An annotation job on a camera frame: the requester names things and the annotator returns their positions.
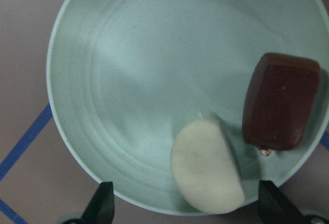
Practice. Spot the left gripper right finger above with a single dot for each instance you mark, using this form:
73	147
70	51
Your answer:
275	207

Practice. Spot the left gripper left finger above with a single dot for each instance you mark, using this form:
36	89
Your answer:
101	208

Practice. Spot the white steamed bun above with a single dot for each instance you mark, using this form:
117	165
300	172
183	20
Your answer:
204	169

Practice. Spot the light green bowl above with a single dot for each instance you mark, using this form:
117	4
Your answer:
125	76

